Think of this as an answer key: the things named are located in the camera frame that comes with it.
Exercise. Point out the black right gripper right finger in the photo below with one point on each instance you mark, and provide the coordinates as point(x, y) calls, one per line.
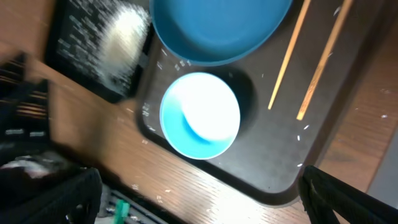
point(323, 196)

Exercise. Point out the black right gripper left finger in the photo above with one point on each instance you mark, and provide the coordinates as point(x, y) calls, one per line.
point(53, 205)

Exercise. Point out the light blue bowl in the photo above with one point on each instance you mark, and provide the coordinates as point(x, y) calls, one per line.
point(200, 116)

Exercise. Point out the white rice pile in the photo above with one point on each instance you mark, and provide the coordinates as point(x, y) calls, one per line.
point(120, 46)

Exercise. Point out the dark blue plate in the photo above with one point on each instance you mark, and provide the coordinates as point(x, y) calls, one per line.
point(216, 32)

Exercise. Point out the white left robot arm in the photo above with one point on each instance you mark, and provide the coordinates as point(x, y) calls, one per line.
point(28, 165)

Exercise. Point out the grey dishwasher rack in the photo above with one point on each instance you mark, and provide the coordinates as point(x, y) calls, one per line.
point(384, 184)

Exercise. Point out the dark brown serving tray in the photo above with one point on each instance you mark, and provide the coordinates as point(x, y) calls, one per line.
point(264, 161)

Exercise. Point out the right wooden chopstick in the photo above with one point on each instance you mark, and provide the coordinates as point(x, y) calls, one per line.
point(337, 27)

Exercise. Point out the wooden chopstick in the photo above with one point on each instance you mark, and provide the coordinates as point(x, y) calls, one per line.
point(337, 27)
point(290, 49)

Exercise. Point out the black plastic tray bin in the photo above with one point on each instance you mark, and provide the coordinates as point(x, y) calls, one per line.
point(73, 43)

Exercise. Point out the left wooden chopstick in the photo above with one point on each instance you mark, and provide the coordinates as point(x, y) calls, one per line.
point(290, 49)

